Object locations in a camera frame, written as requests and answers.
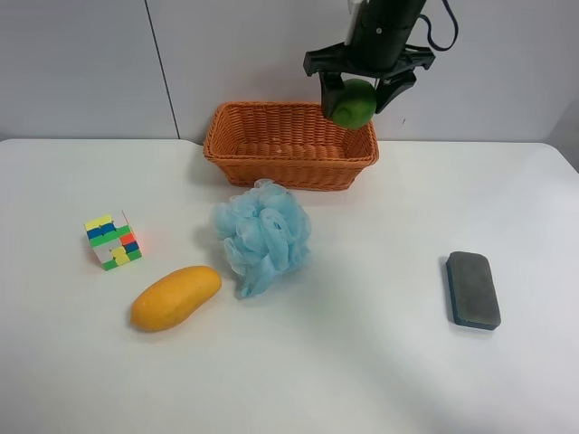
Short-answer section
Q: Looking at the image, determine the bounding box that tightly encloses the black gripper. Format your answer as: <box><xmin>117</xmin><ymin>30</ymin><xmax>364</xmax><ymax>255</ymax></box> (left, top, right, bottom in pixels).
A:
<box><xmin>303</xmin><ymin>0</ymin><xmax>435</xmax><ymax>118</ymax></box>

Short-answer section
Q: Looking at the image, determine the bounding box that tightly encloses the multicoloured puzzle cube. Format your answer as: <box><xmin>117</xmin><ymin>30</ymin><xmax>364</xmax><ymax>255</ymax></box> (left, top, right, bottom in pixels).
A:
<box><xmin>84</xmin><ymin>211</ymin><xmax>142</xmax><ymax>270</ymax></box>

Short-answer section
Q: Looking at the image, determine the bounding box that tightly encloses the blue mesh bath loofah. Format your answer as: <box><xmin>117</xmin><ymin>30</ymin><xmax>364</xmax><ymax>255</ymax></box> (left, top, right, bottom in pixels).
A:
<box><xmin>212</xmin><ymin>179</ymin><xmax>311</xmax><ymax>298</ymax></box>

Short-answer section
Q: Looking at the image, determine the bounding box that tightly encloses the green lemon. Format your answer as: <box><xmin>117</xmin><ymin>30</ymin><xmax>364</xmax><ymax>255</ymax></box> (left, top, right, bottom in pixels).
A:
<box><xmin>330</xmin><ymin>79</ymin><xmax>377</xmax><ymax>130</ymax></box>

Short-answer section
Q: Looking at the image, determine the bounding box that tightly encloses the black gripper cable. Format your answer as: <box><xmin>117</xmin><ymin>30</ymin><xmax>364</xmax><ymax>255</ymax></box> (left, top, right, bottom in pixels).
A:
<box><xmin>416</xmin><ymin>0</ymin><xmax>460</xmax><ymax>52</ymax></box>

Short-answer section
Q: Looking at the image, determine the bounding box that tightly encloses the yellow mango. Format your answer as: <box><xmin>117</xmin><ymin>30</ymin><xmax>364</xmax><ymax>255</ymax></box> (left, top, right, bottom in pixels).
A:
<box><xmin>129</xmin><ymin>266</ymin><xmax>222</xmax><ymax>333</ymax></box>

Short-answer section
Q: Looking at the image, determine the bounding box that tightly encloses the orange woven basket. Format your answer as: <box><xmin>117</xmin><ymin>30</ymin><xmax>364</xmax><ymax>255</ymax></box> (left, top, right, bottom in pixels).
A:
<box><xmin>204</xmin><ymin>101</ymin><xmax>379</xmax><ymax>192</ymax></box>

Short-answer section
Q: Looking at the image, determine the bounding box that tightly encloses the grey board eraser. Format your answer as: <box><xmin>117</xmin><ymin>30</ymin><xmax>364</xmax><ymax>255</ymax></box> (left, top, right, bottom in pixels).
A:
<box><xmin>446</xmin><ymin>251</ymin><xmax>501</xmax><ymax>331</ymax></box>

